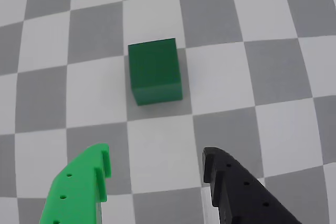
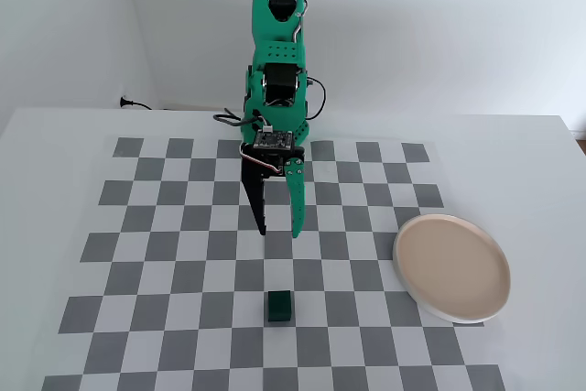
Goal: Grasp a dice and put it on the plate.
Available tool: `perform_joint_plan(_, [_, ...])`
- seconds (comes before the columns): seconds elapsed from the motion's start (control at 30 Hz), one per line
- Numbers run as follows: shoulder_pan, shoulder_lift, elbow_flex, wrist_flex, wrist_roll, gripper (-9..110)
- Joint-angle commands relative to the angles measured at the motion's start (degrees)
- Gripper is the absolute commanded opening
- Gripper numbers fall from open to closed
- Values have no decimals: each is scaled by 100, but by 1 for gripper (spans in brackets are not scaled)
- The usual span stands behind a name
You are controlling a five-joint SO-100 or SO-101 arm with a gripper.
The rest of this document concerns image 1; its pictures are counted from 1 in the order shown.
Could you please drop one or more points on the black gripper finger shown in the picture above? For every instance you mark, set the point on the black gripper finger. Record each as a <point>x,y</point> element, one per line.
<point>241,197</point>

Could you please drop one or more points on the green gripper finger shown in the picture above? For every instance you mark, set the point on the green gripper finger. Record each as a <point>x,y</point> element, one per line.
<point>76,187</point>

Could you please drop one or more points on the dark green cube dice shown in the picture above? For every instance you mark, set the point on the dark green cube dice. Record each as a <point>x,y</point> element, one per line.
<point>155,69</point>

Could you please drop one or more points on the grey white checkerboard mat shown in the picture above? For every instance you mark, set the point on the grey white checkerboard mat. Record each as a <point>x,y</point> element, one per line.
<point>92,37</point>

